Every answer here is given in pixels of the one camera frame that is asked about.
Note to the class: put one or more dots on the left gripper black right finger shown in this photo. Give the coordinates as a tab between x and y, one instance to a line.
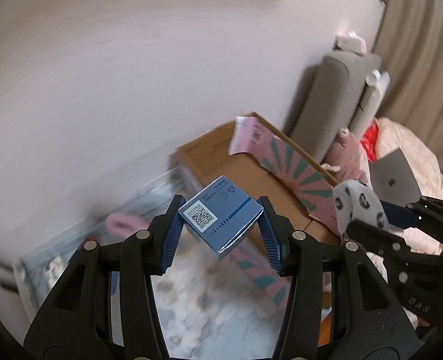
339	306

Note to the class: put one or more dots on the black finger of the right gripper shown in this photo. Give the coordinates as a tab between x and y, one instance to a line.
410	216
393	248

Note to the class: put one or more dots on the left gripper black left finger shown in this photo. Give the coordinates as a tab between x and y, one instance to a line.
103	305

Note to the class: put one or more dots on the pink fluffy scrunchie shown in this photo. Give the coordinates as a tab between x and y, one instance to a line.
125	225

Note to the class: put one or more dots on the small blue box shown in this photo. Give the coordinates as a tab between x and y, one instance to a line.
221	215

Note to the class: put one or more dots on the grey laptop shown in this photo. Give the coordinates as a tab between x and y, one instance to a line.
393	180

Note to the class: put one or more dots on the pink quilt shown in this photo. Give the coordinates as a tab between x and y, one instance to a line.
423	162

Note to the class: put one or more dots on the pink plush toy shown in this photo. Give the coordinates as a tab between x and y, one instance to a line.
346	158

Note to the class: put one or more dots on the red cloth item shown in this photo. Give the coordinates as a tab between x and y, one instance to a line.
369	140

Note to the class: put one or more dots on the blue floral bed sheet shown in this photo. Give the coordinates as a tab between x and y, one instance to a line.
209	308

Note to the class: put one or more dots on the beige curtain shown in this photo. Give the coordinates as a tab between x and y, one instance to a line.
410	43

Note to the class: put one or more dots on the white pink tissue box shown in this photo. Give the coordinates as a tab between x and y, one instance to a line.
352	42

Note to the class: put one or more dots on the white bed frame post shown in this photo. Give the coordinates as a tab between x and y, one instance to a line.
376	86

